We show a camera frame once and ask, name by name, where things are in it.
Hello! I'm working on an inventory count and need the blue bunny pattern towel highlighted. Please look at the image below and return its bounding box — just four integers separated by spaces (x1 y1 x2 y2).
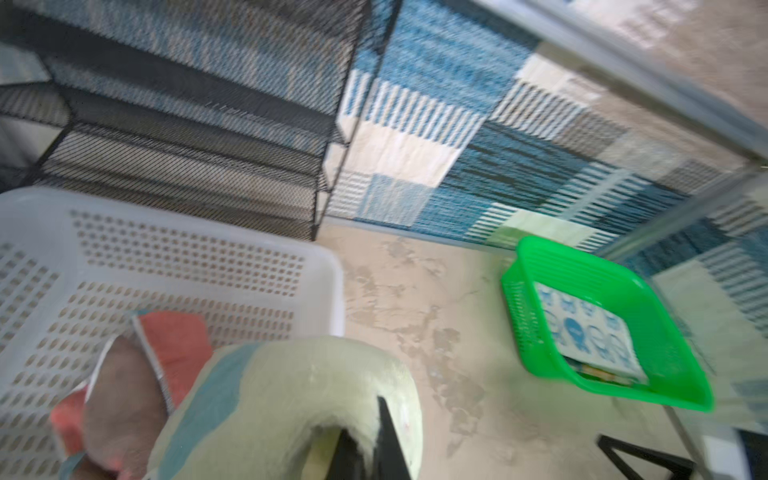
535 283 648 386

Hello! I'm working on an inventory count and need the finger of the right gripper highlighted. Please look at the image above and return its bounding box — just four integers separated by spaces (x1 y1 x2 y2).
596 435 696 480

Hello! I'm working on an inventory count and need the pale green teal towel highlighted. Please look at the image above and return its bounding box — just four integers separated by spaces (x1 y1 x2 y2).
147 336 424 479

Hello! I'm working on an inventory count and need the red pink towel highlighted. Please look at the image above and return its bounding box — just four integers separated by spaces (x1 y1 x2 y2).
49 311 213 479

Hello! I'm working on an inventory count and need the white plastic laundry basket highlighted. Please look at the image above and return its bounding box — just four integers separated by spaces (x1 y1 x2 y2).
1 187 345 479

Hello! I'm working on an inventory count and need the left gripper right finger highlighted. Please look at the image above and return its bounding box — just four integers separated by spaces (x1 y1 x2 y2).
375 396 411 480

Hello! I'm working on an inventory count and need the green plastic basket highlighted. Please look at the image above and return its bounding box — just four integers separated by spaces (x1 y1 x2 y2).
501 236 715 412

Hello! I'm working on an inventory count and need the black wire shelf rack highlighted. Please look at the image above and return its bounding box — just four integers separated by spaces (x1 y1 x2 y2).
1 1 401 240

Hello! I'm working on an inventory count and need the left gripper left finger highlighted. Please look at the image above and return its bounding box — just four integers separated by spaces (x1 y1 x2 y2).
325 429 366 480

